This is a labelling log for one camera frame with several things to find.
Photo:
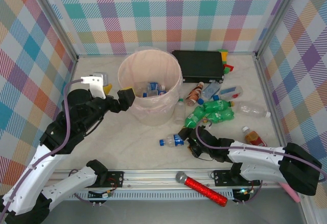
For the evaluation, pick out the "blue-label water bottle blue cap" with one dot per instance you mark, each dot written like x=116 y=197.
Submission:
x=172 y=140

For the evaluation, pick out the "green soda bottle yellow cap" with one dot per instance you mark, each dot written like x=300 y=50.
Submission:
x=218 y=106
x=194 y=117
x=221 y=116

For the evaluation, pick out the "clear bottle green cap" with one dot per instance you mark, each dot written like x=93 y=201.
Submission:
x=180 y=111

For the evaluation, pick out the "brown tea bottle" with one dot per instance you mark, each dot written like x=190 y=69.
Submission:
x=194 y=94

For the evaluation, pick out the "orange juice bottle red label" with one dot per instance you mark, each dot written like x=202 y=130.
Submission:
x=254 y=138

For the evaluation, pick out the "clear bottle light-blue label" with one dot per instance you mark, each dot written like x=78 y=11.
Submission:
x=210 y=91

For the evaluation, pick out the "clear bottle white cap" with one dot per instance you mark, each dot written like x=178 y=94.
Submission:
x=251 y=110

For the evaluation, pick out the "clear bottle blue red label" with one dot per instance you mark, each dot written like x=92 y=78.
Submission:
x=230 y=93

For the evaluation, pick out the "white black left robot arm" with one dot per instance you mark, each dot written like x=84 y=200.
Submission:
x=28 y=173

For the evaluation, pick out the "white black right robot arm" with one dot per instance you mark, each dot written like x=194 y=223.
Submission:
x=255 y=155

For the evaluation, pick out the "pink bin with plastic liner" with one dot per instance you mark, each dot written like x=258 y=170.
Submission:
x=153 y=114

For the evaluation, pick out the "red glitter microphone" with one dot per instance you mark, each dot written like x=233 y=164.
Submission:
x=204 y=187

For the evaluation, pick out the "black case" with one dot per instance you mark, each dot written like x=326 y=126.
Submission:
x=196 y=65

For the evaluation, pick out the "red toy block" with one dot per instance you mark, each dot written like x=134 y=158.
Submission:
x=228 y=68

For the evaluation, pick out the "yellow toy block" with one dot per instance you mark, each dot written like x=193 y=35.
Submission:
x=224 y=56

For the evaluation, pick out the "green toy block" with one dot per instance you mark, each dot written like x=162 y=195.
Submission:
x=221 y=51

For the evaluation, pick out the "pink microphone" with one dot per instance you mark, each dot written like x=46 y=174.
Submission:
x=291 y=193

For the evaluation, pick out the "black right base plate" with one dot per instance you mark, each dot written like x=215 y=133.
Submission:
x=221 y=178

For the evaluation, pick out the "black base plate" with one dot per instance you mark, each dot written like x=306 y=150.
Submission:
x=116 y=179
x=221 y=178

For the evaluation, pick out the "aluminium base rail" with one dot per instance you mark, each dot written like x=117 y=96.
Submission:
x=153 y=175

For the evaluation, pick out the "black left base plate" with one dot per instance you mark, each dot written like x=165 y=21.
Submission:
x=116 y=179

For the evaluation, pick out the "aluminium frame post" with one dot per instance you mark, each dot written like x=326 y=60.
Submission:
x=277 y=17
x=57 y=20

